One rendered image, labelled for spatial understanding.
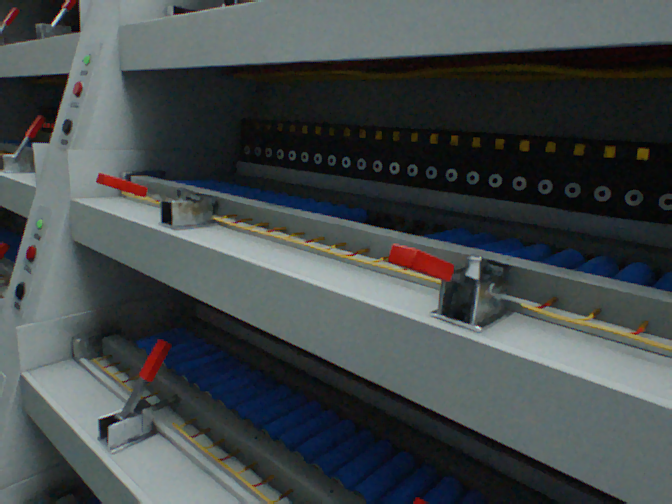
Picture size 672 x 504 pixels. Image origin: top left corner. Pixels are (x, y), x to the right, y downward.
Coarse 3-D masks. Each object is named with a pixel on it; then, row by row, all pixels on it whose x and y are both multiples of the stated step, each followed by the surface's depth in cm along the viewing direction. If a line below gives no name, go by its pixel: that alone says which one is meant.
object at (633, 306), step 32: (160, 192) 50; (256, 224) 39; (288, 224) 38; (320, 224) 36; (352, 224) 35; (384, 256) 32; (448, 256) 29; (512, 288) 27; (544, 288) 26; (576, 288) 25; (608, 288) 24; (640, 288) 24; (576, 320) 23; (608, 320) 24; (640, 320) 23
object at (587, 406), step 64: (384, 192) 48; (448, 192) 44; (128, 256) 45; (192, 256) 38; (256, 256) 34; (320, 256) 35; (256, 320) 33; (320, 320) 29; (384, 320) 26; (512, 320) 25; (384, 384) 27; (448, 384) 24; (512, 384) 22; (576, 384) 20; (640, 384) 19; (576, 448) 20; (640, 448) 19
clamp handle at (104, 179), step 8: (104, 176) 36; (112, 176) 36; (104, 184) 36; (112, 184) 36; (120, 184) 37; (128, 184) 37; (136, 184) 38; (128, 192) 38; (136, 192) 38; (144, 192) 38; (152, 192) 39; (184, 192) 41; (168, 200) 40; (176, 200) 41; (184, 200) 41
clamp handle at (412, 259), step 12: (396, 252) 20; (408, 252) 19; (420, 252) 19; (396, 264) 19; (408, 264) 19; (420, 264) 19; (432, 264) 20; (444, 264) 21; (468, 264) 25; (480, 264) 24; (432, 276) 20; (444, 276) 21; (456, 276) 22; (468, 276) 23; (480, 276) 24
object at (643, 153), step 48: (288, 144) 57; (336, 144) 52; (384, 144) 48; (432, 144) 44; (480, 144) 42; (528, 144) 39; (576, 144) 36; (624, 144) 35; (480, 192) 42; (528, 192) 40; (624, 192) 35
